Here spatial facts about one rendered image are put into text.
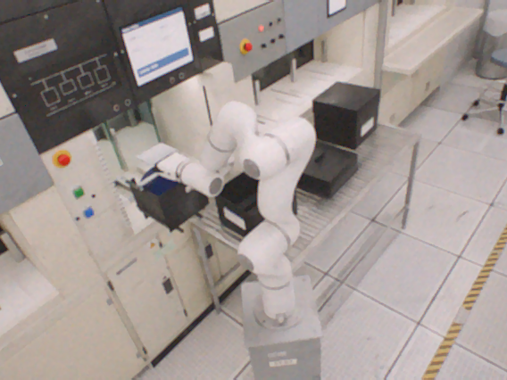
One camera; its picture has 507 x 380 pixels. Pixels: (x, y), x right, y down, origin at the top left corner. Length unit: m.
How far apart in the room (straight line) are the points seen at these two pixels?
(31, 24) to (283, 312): 1.23
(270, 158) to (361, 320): 1.68
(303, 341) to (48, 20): 1.33
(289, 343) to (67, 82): 1.17
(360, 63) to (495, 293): 1.72
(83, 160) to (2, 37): 0.47
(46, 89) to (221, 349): 1.62
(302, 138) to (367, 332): 1.61
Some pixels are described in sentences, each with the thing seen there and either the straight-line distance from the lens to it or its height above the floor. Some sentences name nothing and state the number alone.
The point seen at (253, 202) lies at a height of 0.79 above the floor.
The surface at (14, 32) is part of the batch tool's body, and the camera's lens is 1.43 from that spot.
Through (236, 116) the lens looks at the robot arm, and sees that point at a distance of 1.05.
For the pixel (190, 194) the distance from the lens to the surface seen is 1.60.
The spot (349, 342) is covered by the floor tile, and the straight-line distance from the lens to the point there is 2.40.
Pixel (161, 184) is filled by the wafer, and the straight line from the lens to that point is 1.63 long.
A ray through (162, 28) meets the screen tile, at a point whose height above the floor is 1.63.
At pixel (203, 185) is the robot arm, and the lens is 1.34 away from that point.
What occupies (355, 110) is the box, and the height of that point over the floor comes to 1.01.
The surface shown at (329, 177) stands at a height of 0.86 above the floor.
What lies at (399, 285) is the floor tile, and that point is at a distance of 2.67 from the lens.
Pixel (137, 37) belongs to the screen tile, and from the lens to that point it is 1.62.
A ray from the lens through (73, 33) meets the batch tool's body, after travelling 1.50.
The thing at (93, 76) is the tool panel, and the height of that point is 1.57.
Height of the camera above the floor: 2.06
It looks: 38 degrees down
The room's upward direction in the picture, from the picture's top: 8 degrees counter-clockwise
